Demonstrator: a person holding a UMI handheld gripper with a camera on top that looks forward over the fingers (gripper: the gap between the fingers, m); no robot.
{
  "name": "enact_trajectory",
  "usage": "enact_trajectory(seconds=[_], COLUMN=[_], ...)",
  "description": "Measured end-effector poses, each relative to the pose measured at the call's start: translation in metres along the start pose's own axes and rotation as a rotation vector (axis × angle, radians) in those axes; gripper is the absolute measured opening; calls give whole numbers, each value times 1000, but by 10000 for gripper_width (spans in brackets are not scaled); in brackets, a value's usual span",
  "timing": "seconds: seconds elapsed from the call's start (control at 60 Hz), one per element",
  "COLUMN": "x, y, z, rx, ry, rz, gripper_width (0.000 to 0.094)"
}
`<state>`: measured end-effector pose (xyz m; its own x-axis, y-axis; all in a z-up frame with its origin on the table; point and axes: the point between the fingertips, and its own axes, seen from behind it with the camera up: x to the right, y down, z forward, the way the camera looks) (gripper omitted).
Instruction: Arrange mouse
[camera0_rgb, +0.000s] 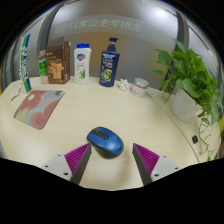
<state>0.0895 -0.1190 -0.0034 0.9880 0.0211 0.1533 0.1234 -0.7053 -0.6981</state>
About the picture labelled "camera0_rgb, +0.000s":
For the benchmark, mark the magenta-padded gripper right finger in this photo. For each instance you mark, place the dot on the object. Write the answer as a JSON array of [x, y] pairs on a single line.
[[163, 165]]

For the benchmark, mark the brown snack carton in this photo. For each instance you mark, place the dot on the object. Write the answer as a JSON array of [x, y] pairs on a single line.
[[58, 63]]

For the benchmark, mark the small black square object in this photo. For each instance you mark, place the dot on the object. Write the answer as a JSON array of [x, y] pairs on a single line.
[[195, 139]]

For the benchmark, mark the dark blue pump bottle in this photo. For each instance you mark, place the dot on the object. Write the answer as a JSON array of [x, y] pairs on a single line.
[[109, 66]]

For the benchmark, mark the small white jar red band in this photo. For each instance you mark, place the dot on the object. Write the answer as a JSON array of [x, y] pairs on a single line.
[[139, 87]]

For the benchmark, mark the crumpled white tissue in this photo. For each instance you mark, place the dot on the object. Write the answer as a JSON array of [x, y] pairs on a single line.
[[124, 85]]

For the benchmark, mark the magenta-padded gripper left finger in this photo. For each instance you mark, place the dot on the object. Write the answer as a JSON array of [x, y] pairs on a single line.
[[60, 165]]

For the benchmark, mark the green plant in white pot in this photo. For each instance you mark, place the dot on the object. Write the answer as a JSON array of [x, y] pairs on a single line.
[[186, 83]]

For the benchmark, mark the blue computer mouse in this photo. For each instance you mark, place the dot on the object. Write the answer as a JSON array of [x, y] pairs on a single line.
[[106, 141]]

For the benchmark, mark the pastel floral mouse pad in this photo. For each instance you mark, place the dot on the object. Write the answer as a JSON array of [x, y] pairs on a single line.
[[38, 108]]

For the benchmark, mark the clear bottle green label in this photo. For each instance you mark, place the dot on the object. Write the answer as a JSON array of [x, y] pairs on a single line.
[[42, 68]]

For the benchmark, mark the white green shuttlecock tube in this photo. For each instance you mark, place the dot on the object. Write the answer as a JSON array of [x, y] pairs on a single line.
[[25, 63]]

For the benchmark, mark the white bottle blue cap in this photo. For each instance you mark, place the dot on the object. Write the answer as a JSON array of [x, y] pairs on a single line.
[[82, 65]]

